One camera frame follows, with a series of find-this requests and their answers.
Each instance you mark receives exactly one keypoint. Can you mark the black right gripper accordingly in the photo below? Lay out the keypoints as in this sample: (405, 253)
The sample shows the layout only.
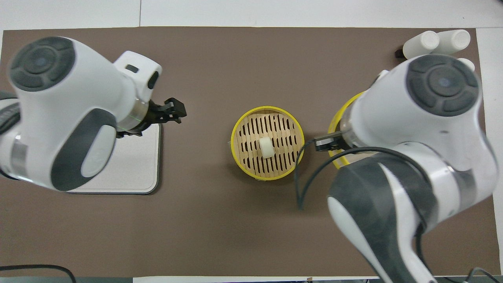
(341, 143)

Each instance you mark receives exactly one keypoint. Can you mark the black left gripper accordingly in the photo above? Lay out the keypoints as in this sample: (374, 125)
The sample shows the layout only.
(157, 116)

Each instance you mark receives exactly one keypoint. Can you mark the yellow-rimmed bamboo steamer tier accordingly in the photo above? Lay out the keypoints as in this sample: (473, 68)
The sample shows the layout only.
(332, 125)

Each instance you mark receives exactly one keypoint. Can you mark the small white steamed bun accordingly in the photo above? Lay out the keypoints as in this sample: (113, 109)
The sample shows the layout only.
(266, 147)

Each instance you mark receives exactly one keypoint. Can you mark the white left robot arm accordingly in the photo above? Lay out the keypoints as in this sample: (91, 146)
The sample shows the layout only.
(59, 114)

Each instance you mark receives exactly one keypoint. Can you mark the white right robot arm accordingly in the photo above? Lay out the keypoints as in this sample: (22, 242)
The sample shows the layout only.
(424, 129)

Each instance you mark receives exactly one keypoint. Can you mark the yellow-rimmed bamboo steamer base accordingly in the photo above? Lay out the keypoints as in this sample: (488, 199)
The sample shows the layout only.
(251, 157)

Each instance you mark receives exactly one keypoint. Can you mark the white cutting board grey rim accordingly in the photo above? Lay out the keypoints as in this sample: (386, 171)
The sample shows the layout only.
(137, 165)

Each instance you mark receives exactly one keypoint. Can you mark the large brown table mat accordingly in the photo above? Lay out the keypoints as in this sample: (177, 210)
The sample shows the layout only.
(235, 59)

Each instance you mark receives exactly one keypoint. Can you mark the black cup rack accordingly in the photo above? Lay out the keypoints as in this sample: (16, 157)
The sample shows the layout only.
(399, 52)

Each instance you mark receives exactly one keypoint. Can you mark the white plastic cup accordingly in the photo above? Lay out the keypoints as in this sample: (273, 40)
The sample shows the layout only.
(420, 44)
(454, 41)

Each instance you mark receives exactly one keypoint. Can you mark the white cup with bluish rim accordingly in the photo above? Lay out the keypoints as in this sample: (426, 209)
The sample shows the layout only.
(467, 63)

